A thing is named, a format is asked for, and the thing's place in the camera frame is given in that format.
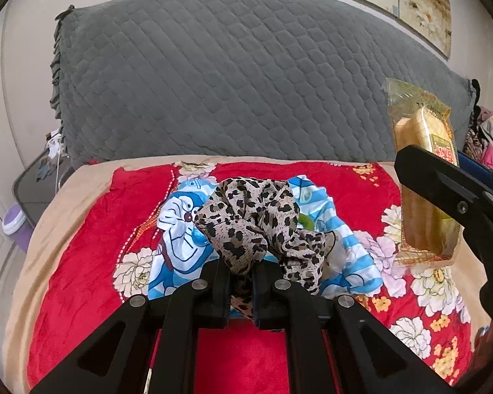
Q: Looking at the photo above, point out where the red blue surprise egg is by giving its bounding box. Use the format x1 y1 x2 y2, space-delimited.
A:
191 225 209 247

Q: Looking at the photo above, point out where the green fuzzy hair ring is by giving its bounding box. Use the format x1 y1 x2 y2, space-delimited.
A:
297 212 318 232

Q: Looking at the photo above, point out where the white charger with cable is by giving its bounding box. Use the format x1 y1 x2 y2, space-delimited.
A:
46 129 68 193

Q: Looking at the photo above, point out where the leopard print scrunchie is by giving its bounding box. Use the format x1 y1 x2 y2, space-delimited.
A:
194 177 336 320

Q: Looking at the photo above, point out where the red floral blanket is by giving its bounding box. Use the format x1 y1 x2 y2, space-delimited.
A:
26 162 472 385

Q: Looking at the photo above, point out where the dark bedside table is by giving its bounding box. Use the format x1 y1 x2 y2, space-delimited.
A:
12 149 74 228

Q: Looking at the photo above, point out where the purple white trash bin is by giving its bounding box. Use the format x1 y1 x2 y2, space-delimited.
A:
1 204 34 252

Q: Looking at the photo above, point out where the blue striped cartoon cloth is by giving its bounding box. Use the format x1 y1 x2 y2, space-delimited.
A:
148 174 383 299

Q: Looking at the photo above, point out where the grey quilted headboard cover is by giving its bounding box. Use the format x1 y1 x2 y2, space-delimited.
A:
50 0 476 166

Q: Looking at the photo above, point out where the beige sheer scrunchie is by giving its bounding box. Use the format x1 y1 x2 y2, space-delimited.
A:
324 230 347 273

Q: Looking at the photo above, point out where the pile of colourful clothes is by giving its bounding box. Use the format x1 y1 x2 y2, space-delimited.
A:
462 106 493 170

